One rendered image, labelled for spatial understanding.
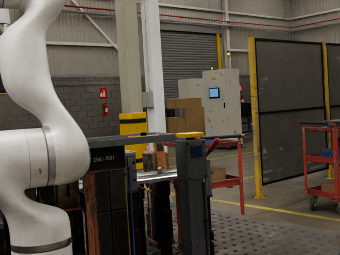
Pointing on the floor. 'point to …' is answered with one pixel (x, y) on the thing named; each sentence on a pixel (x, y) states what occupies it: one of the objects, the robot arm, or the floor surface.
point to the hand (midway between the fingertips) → (1, 86)
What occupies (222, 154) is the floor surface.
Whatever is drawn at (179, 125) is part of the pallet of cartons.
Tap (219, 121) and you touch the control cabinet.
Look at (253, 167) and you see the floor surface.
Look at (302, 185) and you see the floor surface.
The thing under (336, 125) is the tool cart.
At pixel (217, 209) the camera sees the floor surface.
